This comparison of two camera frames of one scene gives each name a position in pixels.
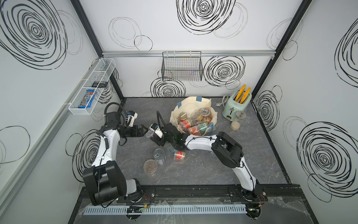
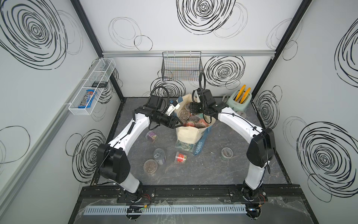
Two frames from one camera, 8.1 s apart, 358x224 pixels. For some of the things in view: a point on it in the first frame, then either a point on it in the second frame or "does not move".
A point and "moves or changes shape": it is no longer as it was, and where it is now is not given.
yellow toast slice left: [240, 93] does not move
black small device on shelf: [99, 84] does not move
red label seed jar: [179, 155] moves or changes shape
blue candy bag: [88, 99] does not move
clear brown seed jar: [150, 165] does not move
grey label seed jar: [159, 156] does not move
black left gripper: [134, 134] -> [171, 124]
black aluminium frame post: [80, 12] does not move
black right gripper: [161, 143] -> [192, 107]
